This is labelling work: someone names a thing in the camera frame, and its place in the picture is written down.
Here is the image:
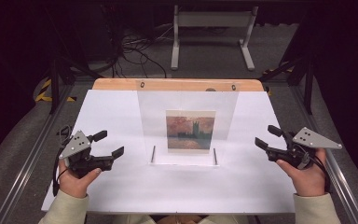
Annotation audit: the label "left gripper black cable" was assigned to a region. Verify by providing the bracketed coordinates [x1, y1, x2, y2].
[52, 124, 74, 197]

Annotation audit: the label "wooden table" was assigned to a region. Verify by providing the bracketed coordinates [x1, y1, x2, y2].
[91, 77, 265, 92]

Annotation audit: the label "white metal stand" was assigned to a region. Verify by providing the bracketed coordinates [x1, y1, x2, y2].
[171, 4, 259, 72]

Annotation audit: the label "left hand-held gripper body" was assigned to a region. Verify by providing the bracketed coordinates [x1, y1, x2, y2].
[58, 130, 116, 179]

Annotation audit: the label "person's left hand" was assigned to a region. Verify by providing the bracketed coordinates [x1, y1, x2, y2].
[57, 160, 103, 200]

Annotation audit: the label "aluminium rail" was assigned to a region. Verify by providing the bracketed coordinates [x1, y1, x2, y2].
[0, 83, 76, 224]
[288, 83, 358, 224]

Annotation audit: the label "picture card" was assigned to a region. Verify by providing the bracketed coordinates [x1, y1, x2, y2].
[165, 109, 217, 154]

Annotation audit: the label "black metal stand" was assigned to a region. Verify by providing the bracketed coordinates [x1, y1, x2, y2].
[259, 55, 315, 115]
[48, 55, 104, 115]

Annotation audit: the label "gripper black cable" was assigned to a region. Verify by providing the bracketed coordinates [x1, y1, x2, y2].
[52, 124, 74, 197]
[304, 152, 331, 191]

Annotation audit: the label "white table board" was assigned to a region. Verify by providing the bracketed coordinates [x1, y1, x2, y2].
[41, 89, 296, 216]

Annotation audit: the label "black yellow hazard tape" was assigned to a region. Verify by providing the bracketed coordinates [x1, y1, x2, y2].
[34, 77, 77, 103]
[262, 63, 295, 77]

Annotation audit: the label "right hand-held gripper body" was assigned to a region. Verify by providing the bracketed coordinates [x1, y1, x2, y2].
[266, 126, 343, 171]

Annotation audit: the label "person's right hand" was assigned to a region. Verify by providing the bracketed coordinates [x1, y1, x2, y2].
[275, 147, 328, 198]

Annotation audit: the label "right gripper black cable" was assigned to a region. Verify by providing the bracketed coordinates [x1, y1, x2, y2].
[304, 152, 331, 191]

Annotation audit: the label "clear acrylic photo frame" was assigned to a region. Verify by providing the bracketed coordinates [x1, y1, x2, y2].
[135, 79, 241, 166]

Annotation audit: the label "black floor cables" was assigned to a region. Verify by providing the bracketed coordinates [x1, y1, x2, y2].
[99, 6, 169, 78]

